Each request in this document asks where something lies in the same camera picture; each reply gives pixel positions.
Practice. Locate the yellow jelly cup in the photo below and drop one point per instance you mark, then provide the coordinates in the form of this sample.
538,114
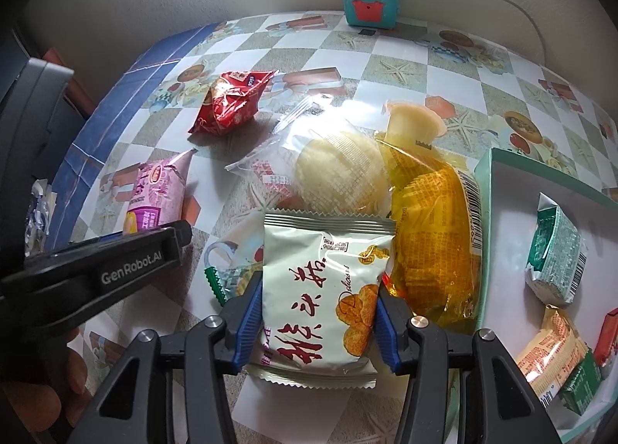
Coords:
410,123

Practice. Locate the white biscuit snack packet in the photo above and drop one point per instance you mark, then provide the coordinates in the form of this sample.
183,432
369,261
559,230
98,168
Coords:
314,289

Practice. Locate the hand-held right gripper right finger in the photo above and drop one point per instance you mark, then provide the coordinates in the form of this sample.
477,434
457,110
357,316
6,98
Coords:
386,328

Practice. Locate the pink cake roll packet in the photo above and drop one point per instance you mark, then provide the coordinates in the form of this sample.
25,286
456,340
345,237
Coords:
154,193

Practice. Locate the green serrated-edge packet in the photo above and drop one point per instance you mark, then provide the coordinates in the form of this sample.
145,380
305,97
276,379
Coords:
215,282

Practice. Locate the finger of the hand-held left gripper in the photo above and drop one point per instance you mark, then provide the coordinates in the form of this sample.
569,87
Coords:
176,243

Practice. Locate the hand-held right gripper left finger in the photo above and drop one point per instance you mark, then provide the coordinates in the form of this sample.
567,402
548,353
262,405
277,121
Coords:
248,308

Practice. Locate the crumpled white blue wrapper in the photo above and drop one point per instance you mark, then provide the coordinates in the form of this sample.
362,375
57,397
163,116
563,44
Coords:
38,217

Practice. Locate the red snack packet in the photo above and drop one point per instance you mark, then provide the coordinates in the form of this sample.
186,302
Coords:
227,108

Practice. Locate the dark green snack packet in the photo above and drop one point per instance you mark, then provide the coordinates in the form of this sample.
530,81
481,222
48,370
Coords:
579,383

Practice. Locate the white box with green rim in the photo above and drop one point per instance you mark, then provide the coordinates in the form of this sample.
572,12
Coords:
512,212

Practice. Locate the light green biscuit packet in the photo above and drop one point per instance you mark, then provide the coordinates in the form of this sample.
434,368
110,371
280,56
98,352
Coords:
555,255

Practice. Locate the person's left hand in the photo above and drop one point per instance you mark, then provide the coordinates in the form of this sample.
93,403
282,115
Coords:
79,366

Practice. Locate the clear round bread packet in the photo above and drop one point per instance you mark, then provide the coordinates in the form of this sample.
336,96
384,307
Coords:
333,168

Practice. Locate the beige bread packet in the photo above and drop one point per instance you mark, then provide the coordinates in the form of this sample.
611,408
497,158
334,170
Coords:
550,347

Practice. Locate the yellow clear snack bag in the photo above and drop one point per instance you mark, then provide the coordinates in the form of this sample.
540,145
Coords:
429,231

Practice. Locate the dark red biscuit packet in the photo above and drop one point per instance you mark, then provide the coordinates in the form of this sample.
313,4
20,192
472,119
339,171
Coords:
608,337

